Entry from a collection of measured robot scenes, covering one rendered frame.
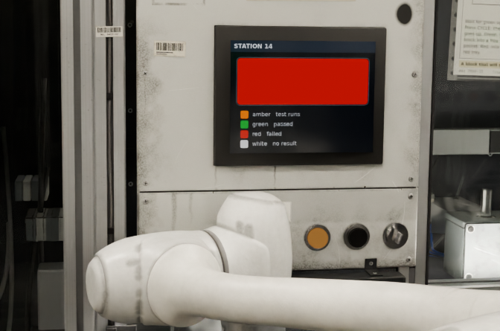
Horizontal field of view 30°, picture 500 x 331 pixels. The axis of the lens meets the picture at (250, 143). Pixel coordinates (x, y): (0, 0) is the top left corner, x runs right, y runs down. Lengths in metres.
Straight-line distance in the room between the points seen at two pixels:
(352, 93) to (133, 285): 0.44
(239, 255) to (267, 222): 0.06
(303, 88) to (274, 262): 0.26
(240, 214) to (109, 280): 0.20
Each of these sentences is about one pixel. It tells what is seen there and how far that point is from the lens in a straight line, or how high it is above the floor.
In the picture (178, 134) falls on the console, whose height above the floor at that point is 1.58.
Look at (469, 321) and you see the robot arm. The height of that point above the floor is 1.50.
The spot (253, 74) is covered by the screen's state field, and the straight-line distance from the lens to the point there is 1.32.
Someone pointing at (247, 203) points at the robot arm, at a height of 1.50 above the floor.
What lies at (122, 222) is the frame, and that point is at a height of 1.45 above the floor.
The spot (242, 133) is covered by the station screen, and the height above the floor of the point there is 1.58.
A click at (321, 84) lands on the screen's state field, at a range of 1.34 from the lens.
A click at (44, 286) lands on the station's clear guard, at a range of 1.41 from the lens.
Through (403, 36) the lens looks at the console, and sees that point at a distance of 1.39.
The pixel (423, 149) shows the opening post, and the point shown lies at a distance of 1.43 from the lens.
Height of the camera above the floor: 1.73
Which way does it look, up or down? 7 degrees down
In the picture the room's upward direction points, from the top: 1 degrees clockwise
